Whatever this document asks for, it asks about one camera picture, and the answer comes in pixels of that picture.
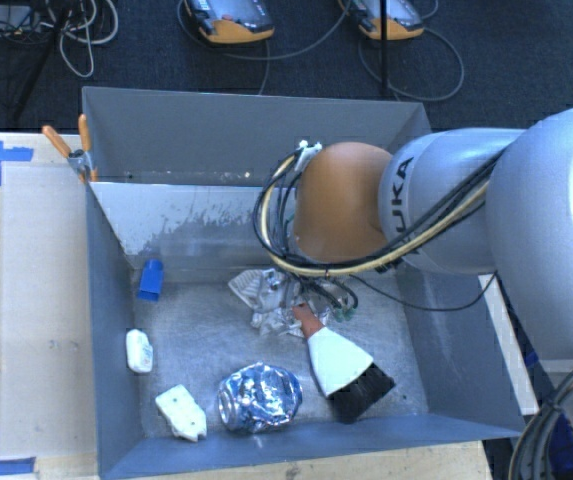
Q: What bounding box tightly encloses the crumpled white patterned cloth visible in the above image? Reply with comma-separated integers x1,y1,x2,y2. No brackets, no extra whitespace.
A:
227,267,333,340

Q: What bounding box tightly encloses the white brush with black bristles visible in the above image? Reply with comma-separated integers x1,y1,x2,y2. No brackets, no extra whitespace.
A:
291,303,397,425

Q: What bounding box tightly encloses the grey metal bin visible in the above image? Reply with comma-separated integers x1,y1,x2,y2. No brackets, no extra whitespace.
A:
80,86,528,480

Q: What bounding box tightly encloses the crumpled silver blue foil packet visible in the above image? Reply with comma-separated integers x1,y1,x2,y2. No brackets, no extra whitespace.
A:
216,361,304,435

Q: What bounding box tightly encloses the blue plastic block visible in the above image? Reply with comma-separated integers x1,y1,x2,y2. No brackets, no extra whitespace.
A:
137,258,165,303

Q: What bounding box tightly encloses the small white plastic bottle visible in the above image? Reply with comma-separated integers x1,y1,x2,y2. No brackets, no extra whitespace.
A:
125,328,155,375

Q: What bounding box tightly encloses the pale wood flat board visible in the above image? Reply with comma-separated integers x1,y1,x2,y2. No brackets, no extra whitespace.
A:
0,160,98,462

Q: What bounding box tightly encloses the white plastic bracket piece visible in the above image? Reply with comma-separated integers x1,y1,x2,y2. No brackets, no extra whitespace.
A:
154,383,209,443

